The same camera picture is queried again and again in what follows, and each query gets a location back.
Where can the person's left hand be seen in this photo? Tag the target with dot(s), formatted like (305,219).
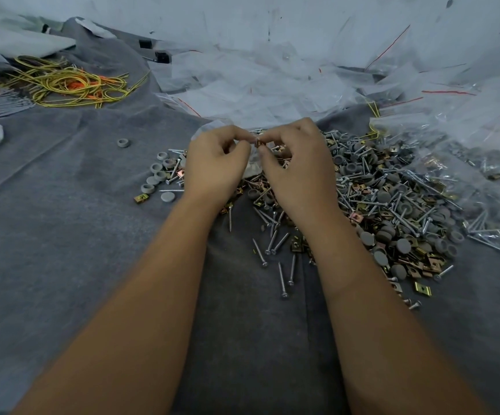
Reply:
(211,168)

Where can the person's right hand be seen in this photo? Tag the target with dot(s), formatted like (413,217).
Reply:
(306,177)

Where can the person's left thumb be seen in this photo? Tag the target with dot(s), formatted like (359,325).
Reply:
(240,149)

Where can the person's right thumb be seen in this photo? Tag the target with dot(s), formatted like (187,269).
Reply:
(272,150)

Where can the small brass clip nut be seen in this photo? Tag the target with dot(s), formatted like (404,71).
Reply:
(258,141)

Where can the small clear plastic bag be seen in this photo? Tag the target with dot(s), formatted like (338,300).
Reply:
(252,166)

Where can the person's right forearm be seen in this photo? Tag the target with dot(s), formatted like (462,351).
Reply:
(379,324)

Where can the person's left forearm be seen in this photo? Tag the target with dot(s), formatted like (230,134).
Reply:
(137,306)

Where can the pile of empty clear bags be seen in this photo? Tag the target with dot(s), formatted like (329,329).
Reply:
(275,86)

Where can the cluster of grey round caps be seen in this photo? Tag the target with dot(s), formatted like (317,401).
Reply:
(160,176)

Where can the brass clip beside caps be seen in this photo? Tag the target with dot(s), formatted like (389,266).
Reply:
(139,198)

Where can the pile of screws caps clips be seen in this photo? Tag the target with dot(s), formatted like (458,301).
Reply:
(388,203)

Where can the grey felt cloth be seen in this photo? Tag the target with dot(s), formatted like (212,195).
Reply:
(72,254)

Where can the heap of filled clear bags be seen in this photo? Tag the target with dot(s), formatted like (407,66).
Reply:
(479,168)

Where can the white plastic sheet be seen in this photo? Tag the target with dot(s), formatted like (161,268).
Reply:
(16,36)

